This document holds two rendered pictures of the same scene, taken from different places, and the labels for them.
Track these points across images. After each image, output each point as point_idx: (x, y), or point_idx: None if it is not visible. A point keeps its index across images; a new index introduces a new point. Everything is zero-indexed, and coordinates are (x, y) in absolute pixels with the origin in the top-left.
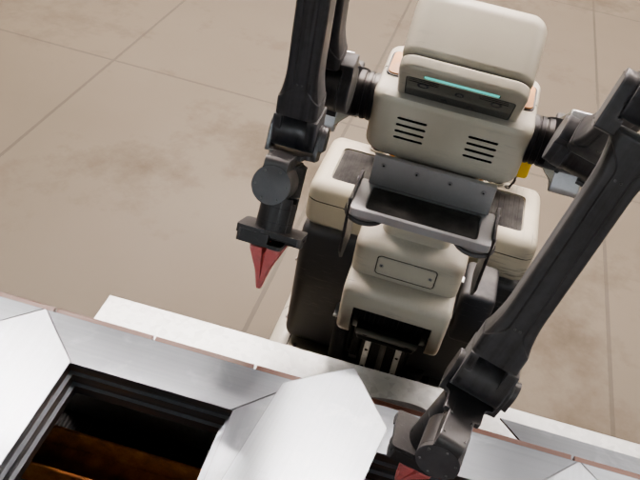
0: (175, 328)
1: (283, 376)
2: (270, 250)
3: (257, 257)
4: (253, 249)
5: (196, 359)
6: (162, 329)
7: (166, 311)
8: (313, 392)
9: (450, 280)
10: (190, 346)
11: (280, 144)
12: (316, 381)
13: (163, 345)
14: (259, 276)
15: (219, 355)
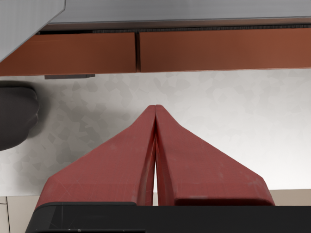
0: (271, 168)
1: (87, 65)
2: (98, 200)
3: (186, 151)
4: (233, 177)
5: (235, 1)
6: (286, 160)
7: (291, 187)
8: (1, 7)
9: None
10: (252, 70)
11: None
12: (6, 37)
13: (307, 11)
14: (156, 119)
15: (201, 68)
